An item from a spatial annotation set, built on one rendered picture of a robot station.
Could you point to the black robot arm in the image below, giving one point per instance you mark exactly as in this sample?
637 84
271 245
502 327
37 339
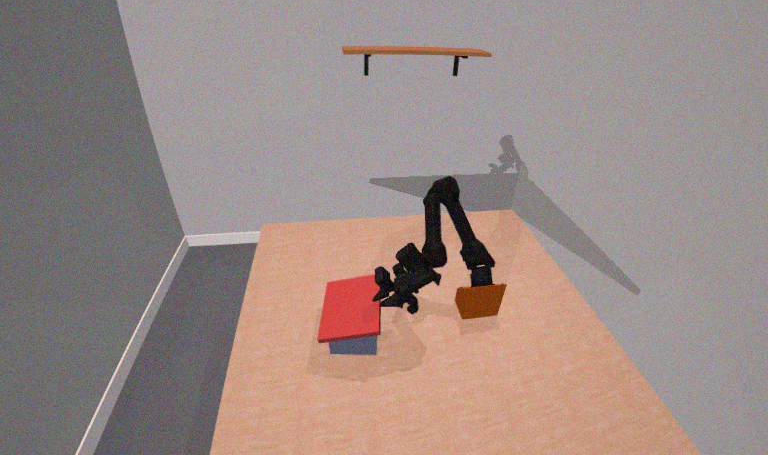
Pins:
421 266

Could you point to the red lid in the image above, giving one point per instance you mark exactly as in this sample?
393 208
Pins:
348 310

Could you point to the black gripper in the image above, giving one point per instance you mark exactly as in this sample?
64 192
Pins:
403 289

